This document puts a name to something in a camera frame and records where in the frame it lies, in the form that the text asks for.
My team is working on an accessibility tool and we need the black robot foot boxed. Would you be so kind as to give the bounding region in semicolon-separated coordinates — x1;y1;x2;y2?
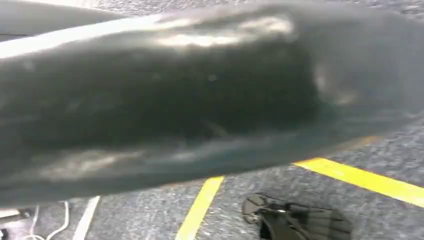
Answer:
241;193;354;240

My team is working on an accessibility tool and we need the white flat bar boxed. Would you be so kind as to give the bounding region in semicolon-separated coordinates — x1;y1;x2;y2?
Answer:
71;195;102;240

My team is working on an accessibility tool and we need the white thin cable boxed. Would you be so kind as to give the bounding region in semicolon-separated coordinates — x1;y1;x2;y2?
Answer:
22;200;71;240

